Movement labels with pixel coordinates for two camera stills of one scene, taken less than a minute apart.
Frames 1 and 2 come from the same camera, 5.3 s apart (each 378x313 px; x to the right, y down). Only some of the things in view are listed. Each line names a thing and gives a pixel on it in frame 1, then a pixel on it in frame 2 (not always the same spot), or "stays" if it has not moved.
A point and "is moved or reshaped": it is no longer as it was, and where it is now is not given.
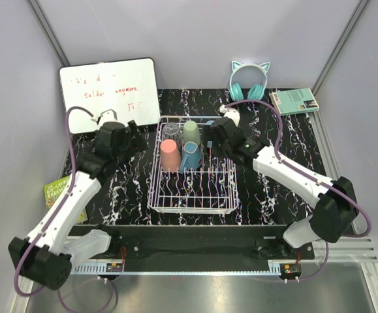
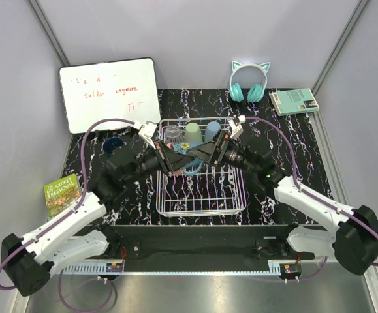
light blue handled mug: (192, 156) is moved or reshaped
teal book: (294, 101) stays
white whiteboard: (128, 87) stays
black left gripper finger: (139, 140) to (174, 160)
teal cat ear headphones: (256, 91) stays
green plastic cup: (191, 133) stays
